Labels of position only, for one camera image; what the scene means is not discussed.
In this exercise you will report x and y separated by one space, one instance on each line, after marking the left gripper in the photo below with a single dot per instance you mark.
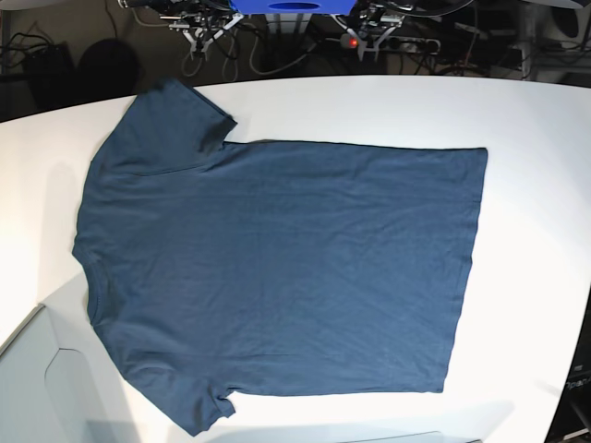
367 32

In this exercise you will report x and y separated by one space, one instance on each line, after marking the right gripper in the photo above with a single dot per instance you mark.
206 29

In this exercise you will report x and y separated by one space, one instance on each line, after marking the dark blue T-shirt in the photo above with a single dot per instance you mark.
277 268

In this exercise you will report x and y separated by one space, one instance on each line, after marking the black power strip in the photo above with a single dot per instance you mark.
404 44

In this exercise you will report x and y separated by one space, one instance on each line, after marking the blue box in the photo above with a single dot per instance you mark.
252 7

